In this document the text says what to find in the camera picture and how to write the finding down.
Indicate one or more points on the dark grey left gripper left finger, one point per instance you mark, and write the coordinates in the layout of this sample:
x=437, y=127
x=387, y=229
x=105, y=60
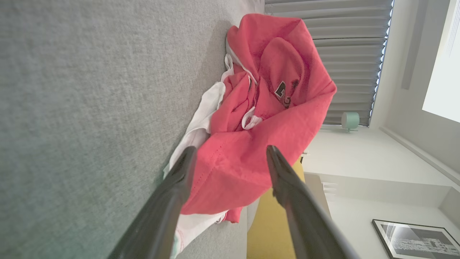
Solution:
x=161, y=216

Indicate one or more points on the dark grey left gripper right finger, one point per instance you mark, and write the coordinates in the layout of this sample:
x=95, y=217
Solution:
x=305, y=223

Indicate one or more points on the red basketball shorts white lining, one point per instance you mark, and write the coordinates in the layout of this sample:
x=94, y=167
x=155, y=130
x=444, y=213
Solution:
x=244, y=169

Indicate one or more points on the red basketball jersey white sleeves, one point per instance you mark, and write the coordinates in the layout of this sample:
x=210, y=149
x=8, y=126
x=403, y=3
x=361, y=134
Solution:
x=284, y=91

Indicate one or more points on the yellow cushion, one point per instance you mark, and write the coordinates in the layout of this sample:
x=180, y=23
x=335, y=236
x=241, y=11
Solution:
x=269, y=230

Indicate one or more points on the mint green small lamp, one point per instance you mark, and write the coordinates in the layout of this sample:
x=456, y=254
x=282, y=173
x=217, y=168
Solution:
x=350, y=120

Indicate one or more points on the black framed picture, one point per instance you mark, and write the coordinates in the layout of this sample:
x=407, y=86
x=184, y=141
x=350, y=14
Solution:
x=417, y=241

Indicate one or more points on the grey fabric sofa seat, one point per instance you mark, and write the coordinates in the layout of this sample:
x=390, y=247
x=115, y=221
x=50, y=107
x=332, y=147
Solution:
x=90, y=108

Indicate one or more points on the grey window blinds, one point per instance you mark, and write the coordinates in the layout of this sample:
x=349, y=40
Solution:
x=345, y=43

